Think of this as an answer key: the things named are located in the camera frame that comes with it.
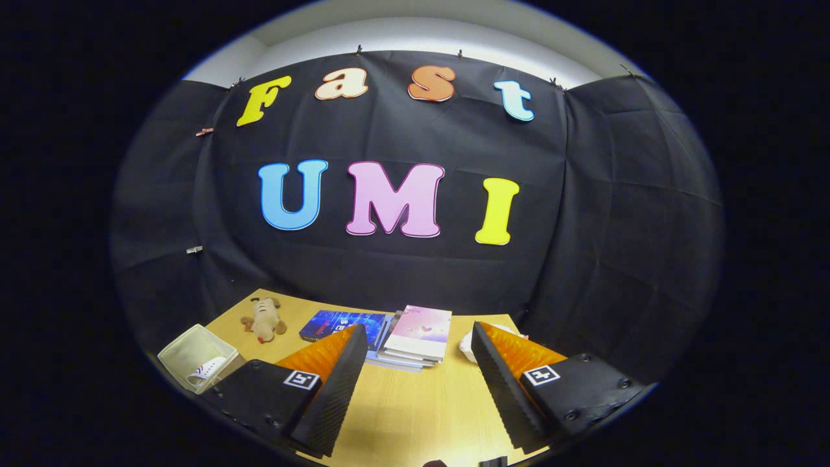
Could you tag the light blue cover book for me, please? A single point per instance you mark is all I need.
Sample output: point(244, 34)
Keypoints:
point(389, 365)

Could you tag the brown plush dog toy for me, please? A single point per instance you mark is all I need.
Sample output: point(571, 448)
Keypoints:
point(264, 319)

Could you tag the white plush toy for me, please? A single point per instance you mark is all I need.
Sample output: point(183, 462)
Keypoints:
point(468, 347)

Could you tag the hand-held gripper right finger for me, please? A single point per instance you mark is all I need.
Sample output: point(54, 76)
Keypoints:
point(499, 395)

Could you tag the white canvas shoe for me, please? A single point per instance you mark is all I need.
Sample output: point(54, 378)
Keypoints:
point(207, 371)

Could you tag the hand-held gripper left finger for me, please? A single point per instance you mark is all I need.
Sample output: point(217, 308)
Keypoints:
point(337, 395)

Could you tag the dark blue book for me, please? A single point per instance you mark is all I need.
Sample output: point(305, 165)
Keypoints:
point(331, 324)

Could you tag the grey cover book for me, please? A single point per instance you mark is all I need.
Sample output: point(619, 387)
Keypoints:
point(402, 359)

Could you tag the pink cloth clip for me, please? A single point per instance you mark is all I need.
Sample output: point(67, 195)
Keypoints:
point(205, 131)

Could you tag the beige fabric storage box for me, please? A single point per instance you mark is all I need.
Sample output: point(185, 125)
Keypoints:
point(185, 347)

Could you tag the pink cover book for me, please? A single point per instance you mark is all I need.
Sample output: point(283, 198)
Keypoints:
point(420, 331)

